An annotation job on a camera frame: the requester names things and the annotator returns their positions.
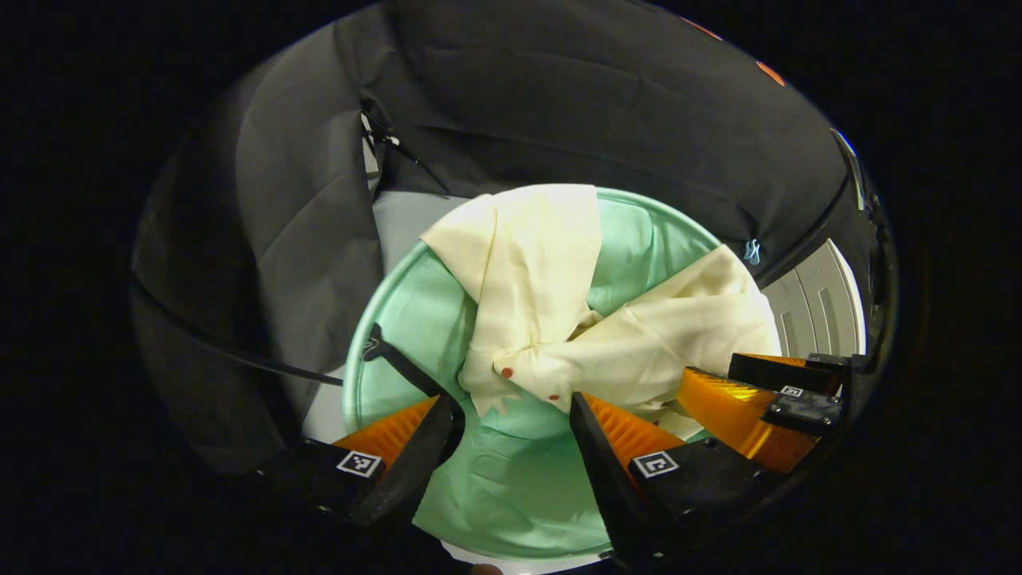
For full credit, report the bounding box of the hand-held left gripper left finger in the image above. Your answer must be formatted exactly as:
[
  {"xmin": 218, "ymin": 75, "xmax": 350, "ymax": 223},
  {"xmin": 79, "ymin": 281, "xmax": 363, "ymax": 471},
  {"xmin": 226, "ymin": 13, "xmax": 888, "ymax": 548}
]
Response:
[{"xmin": 263, "ymin": 393, "xmax": 466, "ymax": 528}]

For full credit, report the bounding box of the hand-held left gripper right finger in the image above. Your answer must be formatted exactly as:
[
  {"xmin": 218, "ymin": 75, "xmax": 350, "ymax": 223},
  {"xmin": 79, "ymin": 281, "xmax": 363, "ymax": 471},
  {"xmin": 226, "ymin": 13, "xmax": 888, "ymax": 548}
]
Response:
[{"xmin": 568, "ymin": 391, "xmax": 791, "ymax": 569}]

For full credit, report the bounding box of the green laundry hamper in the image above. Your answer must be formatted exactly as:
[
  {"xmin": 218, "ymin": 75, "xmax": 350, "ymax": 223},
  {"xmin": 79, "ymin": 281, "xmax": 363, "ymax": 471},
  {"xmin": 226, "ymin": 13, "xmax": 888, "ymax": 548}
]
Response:
[{"xmin": 342, "ymin": 187, "xmax": 727, "ymax": 560}]

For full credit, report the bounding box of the cream button-up shirt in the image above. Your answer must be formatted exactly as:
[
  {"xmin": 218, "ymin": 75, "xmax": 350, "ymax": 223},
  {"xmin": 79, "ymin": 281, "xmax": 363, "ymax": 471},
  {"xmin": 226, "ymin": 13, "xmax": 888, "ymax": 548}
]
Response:
[{"xmin": 421, "ymin": 184, "xmax": 783, "ymax": 436}]

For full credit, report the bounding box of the grey ribbed platform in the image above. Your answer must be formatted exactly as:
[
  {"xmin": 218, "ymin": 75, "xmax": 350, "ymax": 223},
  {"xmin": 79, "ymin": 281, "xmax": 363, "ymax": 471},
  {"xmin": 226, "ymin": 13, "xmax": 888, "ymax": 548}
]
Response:
[{"xmin": 759, "ymin": 238, "xmax": 868, "ymax": 359}]

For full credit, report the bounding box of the black backdrop cloth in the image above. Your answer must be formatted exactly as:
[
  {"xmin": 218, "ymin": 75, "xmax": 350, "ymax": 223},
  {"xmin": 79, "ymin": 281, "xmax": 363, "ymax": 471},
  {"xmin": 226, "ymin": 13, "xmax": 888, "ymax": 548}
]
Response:
[{"xmin": 128, "ymin": 0, "xmax": 879, "ymax": 476}]

